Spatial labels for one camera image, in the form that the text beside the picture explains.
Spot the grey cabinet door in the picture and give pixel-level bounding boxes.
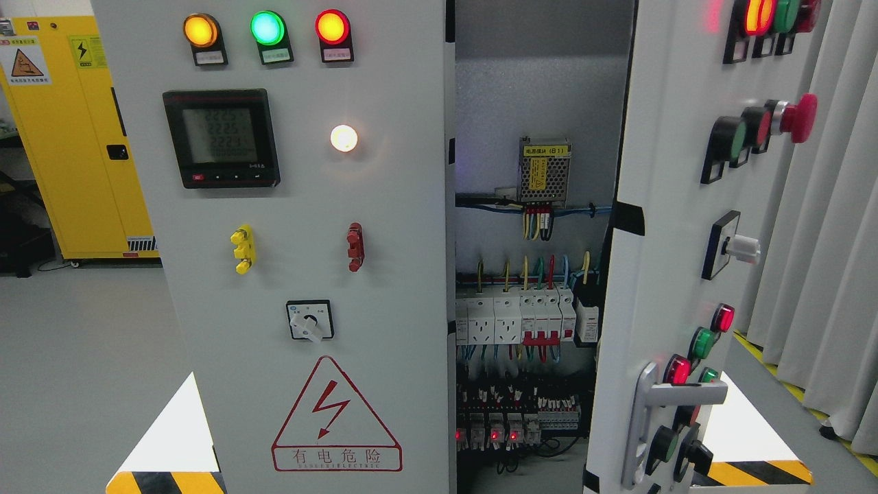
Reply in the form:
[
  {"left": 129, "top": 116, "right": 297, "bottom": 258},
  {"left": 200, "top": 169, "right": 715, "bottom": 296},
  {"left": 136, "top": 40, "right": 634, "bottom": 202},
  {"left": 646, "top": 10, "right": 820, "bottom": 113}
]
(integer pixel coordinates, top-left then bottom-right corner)
[
  {"left": 582, "top": 1, "right": 827, "bottom": 493},
  {"left": 92, "top": 1, "right": 454, "bottom": 493}
]

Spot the white breaker and socket row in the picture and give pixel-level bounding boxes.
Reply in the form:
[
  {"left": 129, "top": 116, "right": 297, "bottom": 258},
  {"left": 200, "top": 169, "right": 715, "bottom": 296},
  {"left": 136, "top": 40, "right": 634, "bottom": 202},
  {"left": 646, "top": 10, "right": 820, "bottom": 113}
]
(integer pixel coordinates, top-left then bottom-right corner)
[{"left": 455, "top": 285, "right": 577, "bottom": 346}]

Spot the metal mesh power supply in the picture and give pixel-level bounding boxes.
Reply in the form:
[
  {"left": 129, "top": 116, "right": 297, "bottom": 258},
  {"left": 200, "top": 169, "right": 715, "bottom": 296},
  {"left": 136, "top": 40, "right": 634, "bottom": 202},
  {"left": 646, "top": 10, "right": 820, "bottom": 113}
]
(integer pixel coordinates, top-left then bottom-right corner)
[{"left": 517, "top": 137, "right": 573, "bottom": 209}]

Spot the white indicator lamp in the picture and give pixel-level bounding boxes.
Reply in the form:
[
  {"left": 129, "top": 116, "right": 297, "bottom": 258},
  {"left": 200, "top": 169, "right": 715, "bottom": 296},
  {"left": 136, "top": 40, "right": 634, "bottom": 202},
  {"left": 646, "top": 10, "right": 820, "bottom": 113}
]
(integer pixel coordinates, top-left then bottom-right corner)
[{"left": 330, "top": 124, "right": 359, "bottom": 153}]

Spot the black white surge protector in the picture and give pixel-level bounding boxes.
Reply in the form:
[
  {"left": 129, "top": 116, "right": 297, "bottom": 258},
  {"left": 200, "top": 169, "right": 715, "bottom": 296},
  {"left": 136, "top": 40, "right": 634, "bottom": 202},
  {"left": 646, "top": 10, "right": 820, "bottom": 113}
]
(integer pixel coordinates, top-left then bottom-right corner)
[{"left": 573, "top": 279, "right": 603, "bottom": 347}]

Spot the lower relay terminal row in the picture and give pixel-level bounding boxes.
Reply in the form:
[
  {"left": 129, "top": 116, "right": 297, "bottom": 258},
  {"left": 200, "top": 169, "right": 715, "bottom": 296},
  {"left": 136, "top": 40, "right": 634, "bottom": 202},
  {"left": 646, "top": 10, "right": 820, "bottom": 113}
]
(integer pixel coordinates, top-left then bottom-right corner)
[{"left": 453, "top": 373, "right": 595, "bottom": 452}]

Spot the red electric hazard sticker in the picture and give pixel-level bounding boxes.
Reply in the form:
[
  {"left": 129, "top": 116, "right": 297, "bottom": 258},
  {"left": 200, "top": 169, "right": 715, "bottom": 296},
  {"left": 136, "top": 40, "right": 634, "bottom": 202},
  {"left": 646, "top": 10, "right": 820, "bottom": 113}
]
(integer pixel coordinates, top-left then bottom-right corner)
[{"left": 272, "top": 355, "right": 403, "bottom": 472}]

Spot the black digital power meter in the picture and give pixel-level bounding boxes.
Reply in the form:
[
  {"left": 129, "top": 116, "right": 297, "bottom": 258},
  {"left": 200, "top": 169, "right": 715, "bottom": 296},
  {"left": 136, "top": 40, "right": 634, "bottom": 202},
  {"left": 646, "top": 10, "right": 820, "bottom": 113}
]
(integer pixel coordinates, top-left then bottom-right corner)
[{"left": 163, "top": 89, "right": 281, "bottom": 189}]

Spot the red indicator lamp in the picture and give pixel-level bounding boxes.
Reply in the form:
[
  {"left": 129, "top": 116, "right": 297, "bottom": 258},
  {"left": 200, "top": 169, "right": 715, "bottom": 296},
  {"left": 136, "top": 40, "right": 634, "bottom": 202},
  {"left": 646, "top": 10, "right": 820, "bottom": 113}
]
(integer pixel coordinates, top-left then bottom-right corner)
[{"left": 316, "top": 9, "right": 355, "bottom": 64}]

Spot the green indicator lamp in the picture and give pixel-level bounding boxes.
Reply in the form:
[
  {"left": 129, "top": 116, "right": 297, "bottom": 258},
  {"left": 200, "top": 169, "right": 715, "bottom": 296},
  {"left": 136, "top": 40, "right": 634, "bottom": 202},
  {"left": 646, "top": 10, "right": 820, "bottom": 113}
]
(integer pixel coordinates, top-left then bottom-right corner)
[{"left": 250, "top": 10, "right": 294, "bottom": 65}]

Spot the yellow indicator lamp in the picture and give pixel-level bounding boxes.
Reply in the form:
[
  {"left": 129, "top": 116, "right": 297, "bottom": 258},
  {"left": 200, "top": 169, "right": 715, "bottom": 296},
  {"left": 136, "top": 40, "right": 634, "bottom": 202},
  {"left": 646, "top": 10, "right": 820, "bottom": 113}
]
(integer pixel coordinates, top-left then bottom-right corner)
[{"left": 182, "top": 12, "right": 228, "bottom": 67}]

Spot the grey curtain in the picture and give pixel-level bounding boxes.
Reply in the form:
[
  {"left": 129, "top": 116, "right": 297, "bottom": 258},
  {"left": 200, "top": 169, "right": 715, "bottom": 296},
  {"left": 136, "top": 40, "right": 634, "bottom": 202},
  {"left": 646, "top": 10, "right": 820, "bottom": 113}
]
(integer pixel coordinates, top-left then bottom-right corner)
[{"left": 746, "top": 1, "right": 877, "bottom": 456}]

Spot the red emergency stop button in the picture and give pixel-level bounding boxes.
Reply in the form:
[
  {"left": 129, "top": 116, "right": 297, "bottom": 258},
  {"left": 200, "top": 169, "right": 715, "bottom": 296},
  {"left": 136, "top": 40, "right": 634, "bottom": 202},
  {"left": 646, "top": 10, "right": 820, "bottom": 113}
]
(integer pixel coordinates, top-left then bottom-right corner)
[{"left": 764, "top": 93, "right": 819, "bottom": 143}]

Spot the yellow safety cabinet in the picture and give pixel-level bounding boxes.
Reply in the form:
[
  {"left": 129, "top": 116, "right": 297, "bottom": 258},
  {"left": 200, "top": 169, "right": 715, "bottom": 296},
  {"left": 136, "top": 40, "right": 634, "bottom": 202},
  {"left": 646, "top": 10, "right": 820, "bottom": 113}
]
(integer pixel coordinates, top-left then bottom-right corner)
[{"left": 2, "top": 16, "right": 159, "bottom": 260}]

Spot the red terminal post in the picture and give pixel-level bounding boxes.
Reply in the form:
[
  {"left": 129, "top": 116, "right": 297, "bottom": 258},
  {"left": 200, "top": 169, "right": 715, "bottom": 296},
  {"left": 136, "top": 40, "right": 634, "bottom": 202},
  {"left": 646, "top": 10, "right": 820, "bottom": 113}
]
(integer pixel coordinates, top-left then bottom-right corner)
[{"left": 346, "top": 222, "right": 365, "bottom": 272}]

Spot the black white rotary switch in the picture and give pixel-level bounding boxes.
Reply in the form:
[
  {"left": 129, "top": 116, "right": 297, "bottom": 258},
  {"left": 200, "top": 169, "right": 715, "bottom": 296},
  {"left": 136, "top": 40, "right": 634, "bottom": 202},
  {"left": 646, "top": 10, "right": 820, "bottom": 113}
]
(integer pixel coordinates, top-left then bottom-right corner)
[{"left": 285, "top": 300, "right": 335, "bottom": 343}]

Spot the yellow terminal post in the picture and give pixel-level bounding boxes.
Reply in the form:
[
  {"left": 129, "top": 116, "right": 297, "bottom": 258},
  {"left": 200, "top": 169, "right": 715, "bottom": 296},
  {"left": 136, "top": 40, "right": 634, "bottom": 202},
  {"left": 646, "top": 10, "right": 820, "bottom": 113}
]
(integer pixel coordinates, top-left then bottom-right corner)
[{"left": 230, "top": 223, "right": 257, "bottom": 275}]

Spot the silver door handle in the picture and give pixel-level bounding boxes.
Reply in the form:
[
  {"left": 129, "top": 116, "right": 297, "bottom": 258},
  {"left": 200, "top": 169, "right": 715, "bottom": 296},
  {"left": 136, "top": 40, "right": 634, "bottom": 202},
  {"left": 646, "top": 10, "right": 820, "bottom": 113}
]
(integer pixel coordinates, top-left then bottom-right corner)
[{"left": 621, "top": 362, "right": 728, "bottom": 491}]

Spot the white knob selector switch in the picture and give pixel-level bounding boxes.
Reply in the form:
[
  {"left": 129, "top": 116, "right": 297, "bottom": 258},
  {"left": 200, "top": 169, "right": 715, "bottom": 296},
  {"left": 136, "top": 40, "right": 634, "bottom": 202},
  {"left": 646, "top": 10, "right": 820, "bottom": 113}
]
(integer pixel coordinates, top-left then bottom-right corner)
[{"left": 700, "top": 210, "right": 761, "bottom": 279}]

